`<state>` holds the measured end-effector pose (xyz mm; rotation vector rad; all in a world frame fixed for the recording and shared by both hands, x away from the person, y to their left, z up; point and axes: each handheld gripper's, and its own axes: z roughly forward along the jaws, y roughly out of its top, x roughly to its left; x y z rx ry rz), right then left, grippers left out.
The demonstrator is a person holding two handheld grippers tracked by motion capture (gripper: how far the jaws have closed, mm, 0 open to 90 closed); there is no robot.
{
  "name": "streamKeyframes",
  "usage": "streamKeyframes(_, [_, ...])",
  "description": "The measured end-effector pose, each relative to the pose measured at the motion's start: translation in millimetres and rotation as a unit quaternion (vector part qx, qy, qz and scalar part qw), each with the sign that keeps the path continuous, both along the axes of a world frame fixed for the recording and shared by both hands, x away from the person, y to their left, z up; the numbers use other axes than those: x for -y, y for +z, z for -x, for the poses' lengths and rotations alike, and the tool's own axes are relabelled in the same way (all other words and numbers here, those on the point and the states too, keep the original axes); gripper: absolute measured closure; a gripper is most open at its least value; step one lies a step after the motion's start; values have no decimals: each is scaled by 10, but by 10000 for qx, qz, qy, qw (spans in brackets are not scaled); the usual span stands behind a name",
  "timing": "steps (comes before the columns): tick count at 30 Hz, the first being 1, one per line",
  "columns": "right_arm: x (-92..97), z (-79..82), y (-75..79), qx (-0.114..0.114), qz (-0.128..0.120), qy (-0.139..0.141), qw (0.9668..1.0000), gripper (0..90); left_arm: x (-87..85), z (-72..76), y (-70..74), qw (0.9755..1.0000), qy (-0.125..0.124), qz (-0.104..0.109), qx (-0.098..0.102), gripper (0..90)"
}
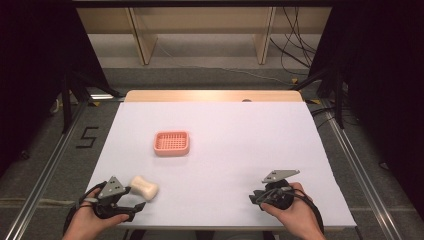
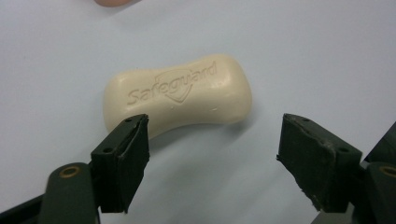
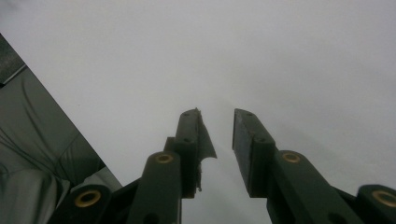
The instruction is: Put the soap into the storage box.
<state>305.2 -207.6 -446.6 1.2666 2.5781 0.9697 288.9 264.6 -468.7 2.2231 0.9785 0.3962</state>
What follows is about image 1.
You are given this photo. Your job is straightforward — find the white table cover sheet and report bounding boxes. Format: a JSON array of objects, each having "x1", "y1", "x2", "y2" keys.
[{"x1": 85, "y1": 101, "x2": 358, "y2": 231}]

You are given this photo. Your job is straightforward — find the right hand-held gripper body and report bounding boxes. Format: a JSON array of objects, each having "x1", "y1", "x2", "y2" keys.
[{"x1": 261, "y1": 169, "x2": 301, "y2": 211}]

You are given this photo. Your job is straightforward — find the pink soap dish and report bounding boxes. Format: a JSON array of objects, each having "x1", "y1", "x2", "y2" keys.
[{"x1": 152, "y1": 130, "x2": 191, "y2": 157}]

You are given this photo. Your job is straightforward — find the black metal stand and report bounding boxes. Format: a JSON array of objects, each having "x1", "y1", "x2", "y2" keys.
[
  {"x1": 290, "y1": 65, "x2": 349, "y2": 130},
  {"x1": 60, "y1": 69, "x2": 125, "y2": 135}
]

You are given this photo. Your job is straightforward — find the aluminium floor rail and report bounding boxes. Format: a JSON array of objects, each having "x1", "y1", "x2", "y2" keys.
[
  {"x1": 322, "y1": 99, "x2": 404, "y2": 240},
  {"x1": 3, "y1": 99, "x2": 88, "y2": 240}
]

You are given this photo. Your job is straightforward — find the person's right hand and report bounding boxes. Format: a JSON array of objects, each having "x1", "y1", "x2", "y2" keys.
[{"x1": 260, "y1": 181, "x2": 326, "y2": 240}]

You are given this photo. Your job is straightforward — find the wooden table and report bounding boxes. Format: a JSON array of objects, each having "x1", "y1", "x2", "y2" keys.
[{"x1": 123, "y1": 89, "x2": 304, "y2": 103}]

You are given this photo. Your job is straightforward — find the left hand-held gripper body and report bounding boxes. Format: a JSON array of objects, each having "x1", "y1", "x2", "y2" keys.
[{"x1": 92, "y1": 175, "x2": 137, "y2": 223}]

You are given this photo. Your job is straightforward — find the person's left hand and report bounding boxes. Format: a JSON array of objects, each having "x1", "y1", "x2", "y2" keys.
[{"x1": 62, "y1": 188, "x2": 130, "y2": 240}]

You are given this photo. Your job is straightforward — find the light wooden shelf unit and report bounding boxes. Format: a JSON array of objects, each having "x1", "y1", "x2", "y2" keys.
[{"x1": 75, "y1": 6, "x2": 333, "y2": 66}]

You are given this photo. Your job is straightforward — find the thin white floor cable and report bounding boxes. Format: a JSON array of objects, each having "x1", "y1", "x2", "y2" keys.
[{"x1": 155, "y1": 42, "x2": 295, "y2": 86}]

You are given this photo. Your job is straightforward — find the bundle of black cables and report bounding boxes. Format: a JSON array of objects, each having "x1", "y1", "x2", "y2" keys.
[{"x1": 269, "y1": 6, "x2": 318, "y2": 77}]

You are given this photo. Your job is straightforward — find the black curtain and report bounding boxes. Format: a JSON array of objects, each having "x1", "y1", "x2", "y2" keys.
[
  {"x1": 0, "y1": 0, "x2": 111, "y2": 178},
  {"x1": 308, "y1": 0, "x2": 424, "y2": 211}
]

